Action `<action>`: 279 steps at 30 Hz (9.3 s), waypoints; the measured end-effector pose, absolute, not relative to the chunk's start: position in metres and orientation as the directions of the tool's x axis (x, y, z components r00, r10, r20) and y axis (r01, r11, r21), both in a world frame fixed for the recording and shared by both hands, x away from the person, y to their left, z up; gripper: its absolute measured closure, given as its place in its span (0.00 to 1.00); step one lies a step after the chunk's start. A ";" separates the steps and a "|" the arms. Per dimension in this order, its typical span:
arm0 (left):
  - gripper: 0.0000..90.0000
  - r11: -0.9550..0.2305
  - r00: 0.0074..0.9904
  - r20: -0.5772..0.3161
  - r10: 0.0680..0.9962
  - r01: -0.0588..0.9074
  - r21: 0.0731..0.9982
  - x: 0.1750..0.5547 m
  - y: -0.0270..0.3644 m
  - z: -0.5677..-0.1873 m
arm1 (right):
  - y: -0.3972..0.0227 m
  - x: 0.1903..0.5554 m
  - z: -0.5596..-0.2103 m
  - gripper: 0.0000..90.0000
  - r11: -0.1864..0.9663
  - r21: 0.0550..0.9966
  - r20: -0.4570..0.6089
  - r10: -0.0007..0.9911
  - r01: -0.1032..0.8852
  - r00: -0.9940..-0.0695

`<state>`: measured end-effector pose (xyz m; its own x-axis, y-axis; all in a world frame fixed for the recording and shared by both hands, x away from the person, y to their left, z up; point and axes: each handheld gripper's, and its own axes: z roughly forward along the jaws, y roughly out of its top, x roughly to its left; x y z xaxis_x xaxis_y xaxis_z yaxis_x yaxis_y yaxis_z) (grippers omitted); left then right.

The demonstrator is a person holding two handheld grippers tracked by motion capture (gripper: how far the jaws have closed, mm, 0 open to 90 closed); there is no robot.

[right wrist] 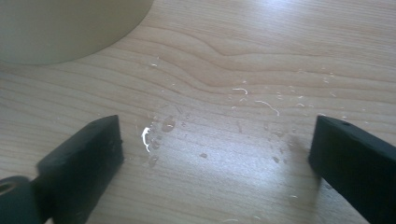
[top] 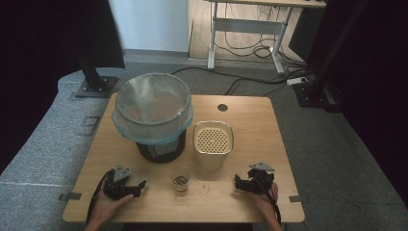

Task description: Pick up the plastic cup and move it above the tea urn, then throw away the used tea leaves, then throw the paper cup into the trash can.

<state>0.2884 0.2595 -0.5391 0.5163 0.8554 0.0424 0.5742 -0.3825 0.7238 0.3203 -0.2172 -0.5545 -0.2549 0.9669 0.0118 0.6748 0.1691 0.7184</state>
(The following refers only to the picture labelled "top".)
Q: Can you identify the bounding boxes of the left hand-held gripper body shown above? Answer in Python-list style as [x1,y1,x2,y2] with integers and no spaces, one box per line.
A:
[102,164,140,202]

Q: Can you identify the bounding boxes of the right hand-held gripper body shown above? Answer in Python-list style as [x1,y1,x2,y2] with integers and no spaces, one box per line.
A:
[245,162,276,194]

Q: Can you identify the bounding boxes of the person's right hand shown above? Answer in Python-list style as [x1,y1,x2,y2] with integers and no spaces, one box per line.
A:
[247,182,279,222]

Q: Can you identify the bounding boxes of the person's left hand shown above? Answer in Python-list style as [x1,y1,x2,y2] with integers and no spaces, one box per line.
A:
[90,191,135,227]

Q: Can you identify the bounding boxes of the scattered brown crumbs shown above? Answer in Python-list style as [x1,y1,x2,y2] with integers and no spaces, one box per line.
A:
[191,180,216,194]

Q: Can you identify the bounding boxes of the small clear glass cup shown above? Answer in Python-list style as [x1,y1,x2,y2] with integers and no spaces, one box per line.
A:
[169,167,192,194]

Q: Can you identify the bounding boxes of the grey tape strip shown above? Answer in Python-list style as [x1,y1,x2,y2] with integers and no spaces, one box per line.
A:
[58,192,83,202]
[288,194,310,204]

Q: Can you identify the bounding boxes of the cream container with perforated strainer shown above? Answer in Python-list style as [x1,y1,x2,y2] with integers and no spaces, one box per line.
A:
[191,119,235,171]

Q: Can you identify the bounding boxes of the trash bin with plastic bag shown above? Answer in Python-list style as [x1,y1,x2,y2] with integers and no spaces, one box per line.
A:
[111,72,194,146]

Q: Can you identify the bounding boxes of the black metal stand with base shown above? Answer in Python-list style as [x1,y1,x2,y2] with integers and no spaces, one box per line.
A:
[74,51,119,99]
[292,0,370,114]

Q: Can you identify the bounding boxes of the white power strip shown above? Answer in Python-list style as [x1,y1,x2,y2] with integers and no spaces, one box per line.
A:
[286,76,310,87]

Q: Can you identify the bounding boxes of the black curtain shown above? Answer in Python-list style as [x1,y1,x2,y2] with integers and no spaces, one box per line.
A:
[0,0,126,176]
[290,0,408,210]

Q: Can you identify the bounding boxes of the long black floor cable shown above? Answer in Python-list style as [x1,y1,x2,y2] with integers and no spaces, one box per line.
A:
[171,65,314,97]

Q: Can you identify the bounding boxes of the tangle of black cables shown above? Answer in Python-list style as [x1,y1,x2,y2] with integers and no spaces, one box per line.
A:
[214,3,309,62]

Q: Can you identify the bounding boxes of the white frame desk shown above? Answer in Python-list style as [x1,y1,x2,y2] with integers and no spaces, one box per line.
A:
[205,0,327,76]

